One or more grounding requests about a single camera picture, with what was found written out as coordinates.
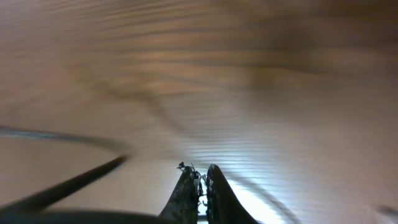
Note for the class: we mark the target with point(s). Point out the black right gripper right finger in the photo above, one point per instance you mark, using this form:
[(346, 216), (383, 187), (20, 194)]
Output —
[(223, 207)]

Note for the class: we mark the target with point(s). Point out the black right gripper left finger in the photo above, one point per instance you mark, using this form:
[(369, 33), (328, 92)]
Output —
[(182, 206)]

